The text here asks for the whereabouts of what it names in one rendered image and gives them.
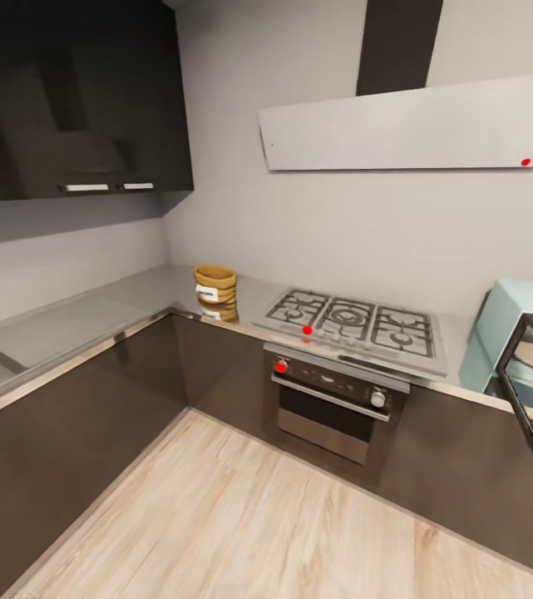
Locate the popcorn bag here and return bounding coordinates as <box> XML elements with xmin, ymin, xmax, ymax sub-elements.
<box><xmin>193</xmin><ymin>265</ymin><xmax>238</xmax><ymax>304</ymax></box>

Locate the microwave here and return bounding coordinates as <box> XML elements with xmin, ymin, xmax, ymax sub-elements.
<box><xmin>475</xmin><ymin>277</ymin><xmax>533</xmax><ymax>452</ymax></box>

